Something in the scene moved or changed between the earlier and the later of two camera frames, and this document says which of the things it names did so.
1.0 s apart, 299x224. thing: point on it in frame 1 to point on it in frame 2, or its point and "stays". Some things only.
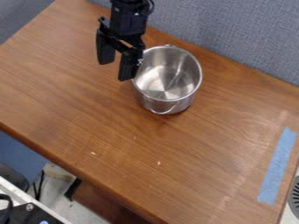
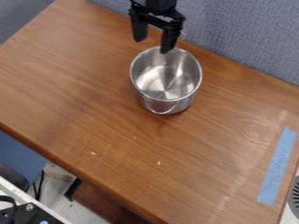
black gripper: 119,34 to 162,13
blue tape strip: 266,193 stays
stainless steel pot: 169,79 stays
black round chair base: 14,176 stays
